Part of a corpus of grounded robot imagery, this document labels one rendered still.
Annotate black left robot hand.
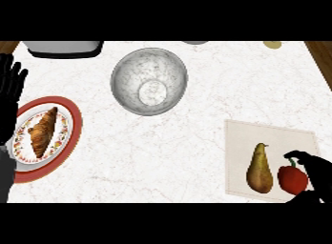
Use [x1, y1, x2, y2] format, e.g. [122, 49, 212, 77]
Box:
[0, 52, 29, 148]

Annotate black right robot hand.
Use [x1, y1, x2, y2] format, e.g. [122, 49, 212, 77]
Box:
[283, 150, 332, 204]

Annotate red bell pepper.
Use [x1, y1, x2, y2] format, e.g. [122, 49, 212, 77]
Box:
[275, 157, 311, 196]

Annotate beige placemat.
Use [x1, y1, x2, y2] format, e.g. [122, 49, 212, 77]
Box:
[224, 119, 320, 203]

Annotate grey marbled bowl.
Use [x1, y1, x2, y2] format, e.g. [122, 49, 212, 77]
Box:
[108, 47, 190, 117]

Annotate brown croissant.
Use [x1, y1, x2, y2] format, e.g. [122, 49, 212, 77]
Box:
[26, 106, 58, 159]

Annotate brown green pear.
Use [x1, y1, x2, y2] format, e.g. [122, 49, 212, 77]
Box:
[244, 142, 274, 194]

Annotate red rimmed floral plate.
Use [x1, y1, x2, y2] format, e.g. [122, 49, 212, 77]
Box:
[8, 95, 83, 184]

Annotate grey black appliance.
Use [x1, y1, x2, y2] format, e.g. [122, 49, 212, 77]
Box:
[20, 41, 106, 59]

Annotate small pale yellow object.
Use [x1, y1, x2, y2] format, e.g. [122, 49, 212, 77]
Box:
[261, 41, 283, 50]

